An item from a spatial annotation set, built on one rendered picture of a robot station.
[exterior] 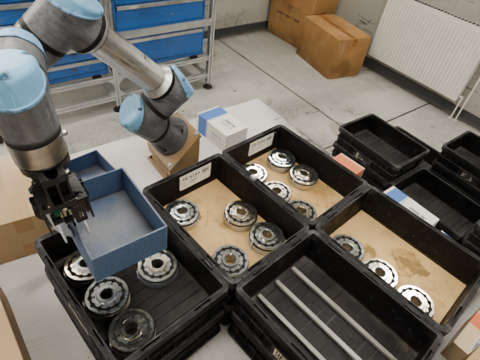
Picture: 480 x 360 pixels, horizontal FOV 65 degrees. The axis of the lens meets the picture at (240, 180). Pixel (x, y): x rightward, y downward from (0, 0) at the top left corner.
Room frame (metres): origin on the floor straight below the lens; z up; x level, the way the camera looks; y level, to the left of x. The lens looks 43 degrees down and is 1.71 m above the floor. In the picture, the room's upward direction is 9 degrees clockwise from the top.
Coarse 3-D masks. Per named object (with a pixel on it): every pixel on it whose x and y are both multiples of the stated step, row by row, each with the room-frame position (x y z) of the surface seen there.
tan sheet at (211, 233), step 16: (192, 192) 0.86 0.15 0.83; (208, 192) 0.87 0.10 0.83; (224, 192) 0.88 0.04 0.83; (208, 208) 0.80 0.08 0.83; (224, 208) 0.81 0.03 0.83; (208, 224) 0.74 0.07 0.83; (224, 224) 0.75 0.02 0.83; (208, 240) 0.68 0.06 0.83; (224, 240) 0.69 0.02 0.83; (240, 240) 0.70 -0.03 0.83; (256, 256) 0.65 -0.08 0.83
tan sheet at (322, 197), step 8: (256, 160) 1.07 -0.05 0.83; (264, 160) 1.08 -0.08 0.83; (264, 168) 1.04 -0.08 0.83; (272, 176) 1.00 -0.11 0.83; (280, 176) 1.01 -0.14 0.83; (288, 184) 0.97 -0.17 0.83; (320, 184) 1.00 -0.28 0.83; (296, 192) 0.94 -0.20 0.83; (304, 192) 0.94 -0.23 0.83; (312, 192) 0.95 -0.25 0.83; (320, 192) 0.96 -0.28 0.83; (328, 192) 0.96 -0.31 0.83; (336, 192) 0.97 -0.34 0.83; (304, 200) 0.91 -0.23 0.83; (312, 200) 0.91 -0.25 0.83; (320, 200) 0.92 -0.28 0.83; (328, 200) 0.92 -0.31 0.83; (336, 200) 0.93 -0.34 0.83; (320, 208) 0.88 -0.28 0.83; (328, 208) 0.89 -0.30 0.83
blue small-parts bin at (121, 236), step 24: (120, 168) 0.60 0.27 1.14; (96, 192) 0.56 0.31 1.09; (120, 192) 0.59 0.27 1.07; (96, 216) 0.51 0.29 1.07; (120, 216) 0.52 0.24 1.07; (144, 216) 0.52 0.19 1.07; (96, 240) 0.45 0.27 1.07; (120, 240) 0.46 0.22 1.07; (144, 240) 0.43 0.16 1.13; (96, 264) 0.36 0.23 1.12; (120, 264) 0.39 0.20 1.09
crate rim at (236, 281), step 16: (208, 160) 0.91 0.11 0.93; (224, 160) 0.93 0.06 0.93; (176, 176) 0.82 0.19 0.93; (144, 192) 0.73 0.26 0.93; (160, 208) 0.68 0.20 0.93; (288, 208) 0.76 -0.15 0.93; (176, 224) 0.63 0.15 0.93; (304, 224) 0.71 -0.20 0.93; (192, 240) 0.59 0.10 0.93; (288, 240) 0.64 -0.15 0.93; (208, 256) 0.55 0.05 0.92; (272, 256) 0.58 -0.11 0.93; (224, 272) 0.51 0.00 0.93
